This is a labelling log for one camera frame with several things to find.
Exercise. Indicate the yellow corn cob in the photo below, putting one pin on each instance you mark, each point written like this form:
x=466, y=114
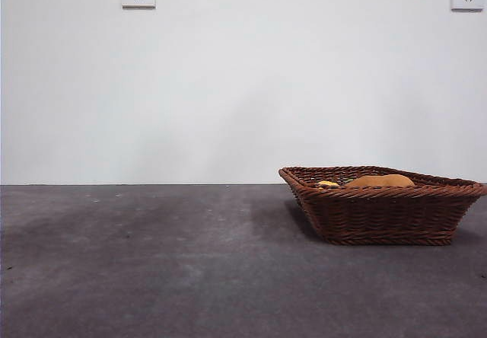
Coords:
x=328, y=183

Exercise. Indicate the brown potato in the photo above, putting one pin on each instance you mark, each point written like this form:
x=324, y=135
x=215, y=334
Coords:
x=384, y=182

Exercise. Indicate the brown wicker basket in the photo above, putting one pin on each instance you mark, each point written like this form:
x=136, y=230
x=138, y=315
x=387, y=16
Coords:
x=380, y=216

